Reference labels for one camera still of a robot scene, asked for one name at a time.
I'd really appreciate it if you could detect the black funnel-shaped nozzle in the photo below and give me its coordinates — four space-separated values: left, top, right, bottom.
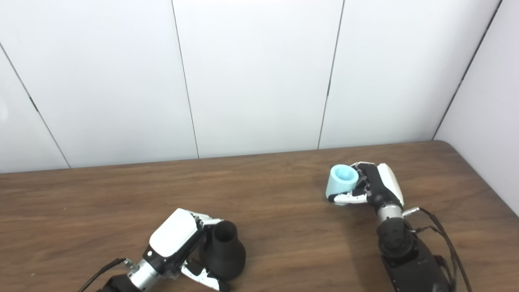
204 220 247 281

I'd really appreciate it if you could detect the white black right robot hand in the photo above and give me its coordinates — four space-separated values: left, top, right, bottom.
328 162 405 211

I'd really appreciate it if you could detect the thick black right wrist cable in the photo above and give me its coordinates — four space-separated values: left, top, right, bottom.
401 207 473 292

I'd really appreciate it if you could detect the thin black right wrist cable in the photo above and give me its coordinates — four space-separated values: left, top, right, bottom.
414 225 459 292

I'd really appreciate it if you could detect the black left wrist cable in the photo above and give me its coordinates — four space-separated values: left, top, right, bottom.
77 258 132 292

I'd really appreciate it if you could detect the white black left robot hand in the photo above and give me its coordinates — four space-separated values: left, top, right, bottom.
144 208 232 292

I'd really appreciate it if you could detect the light-blue short hose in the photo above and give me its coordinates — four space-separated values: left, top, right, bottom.
326 164 360 206

